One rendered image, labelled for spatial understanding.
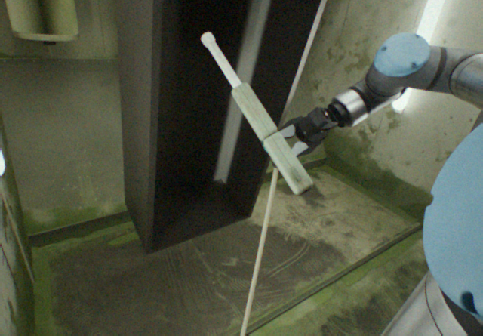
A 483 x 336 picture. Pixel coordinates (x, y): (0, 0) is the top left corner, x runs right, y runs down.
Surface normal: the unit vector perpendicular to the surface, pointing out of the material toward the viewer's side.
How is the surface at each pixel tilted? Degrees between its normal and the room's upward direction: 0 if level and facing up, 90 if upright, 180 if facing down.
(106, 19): 90
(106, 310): 0
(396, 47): 51
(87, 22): 90
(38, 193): 57
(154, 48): 102
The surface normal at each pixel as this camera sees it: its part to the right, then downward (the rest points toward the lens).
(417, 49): -0.22, -0.25
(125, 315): 0.09, -0.88
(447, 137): -0.83, 0.19
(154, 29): 0.53, 0.60
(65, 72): 0.51, -0.12
